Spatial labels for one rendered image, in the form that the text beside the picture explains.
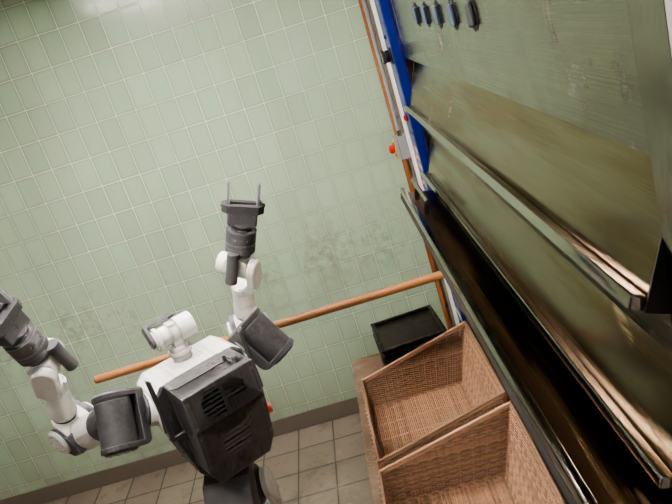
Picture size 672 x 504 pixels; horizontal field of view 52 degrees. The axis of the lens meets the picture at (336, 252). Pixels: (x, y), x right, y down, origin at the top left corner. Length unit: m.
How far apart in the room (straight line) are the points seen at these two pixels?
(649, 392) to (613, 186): 0.29
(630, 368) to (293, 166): 2.60
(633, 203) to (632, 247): 0.05
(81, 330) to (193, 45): 1.61
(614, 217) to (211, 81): 2.71
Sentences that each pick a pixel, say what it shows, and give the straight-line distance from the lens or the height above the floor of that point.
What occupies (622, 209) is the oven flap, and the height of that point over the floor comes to 1.80.
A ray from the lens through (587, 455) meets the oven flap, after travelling 1.14.
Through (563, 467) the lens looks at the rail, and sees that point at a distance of 1.08.
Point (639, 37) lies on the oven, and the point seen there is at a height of 2.02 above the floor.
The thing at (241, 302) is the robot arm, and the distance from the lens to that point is 2.12.
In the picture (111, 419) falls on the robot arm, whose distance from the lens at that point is 1.80.
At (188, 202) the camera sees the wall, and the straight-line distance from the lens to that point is 3.56.
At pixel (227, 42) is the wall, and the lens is 3.42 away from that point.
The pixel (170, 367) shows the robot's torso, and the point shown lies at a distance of 1.86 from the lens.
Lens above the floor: 2.13
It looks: 19 degrees down
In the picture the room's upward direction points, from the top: 18 degrees counter-clockwise
